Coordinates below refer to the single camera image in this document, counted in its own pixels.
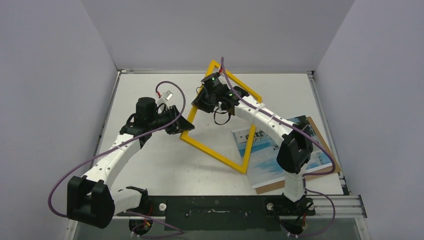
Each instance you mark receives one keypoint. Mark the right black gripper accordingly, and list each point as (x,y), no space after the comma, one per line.
(202,100)

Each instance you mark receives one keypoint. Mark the yellow picture frame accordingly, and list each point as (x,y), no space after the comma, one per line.
(242,168)

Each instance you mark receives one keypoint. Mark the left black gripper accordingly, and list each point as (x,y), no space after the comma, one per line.
(181,125)

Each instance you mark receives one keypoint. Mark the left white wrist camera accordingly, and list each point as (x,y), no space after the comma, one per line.
(164,97)

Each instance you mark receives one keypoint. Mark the sky and building photo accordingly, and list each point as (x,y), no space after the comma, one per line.
(261,140)

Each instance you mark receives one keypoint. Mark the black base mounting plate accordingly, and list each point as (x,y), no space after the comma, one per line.
(225,212)

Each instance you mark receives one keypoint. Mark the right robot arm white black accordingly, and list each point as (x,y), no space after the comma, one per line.
(293,139)

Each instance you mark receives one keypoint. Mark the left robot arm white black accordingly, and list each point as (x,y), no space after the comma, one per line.
(95,183)

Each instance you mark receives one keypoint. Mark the aluminium table rail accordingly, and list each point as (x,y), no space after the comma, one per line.
(338,207)

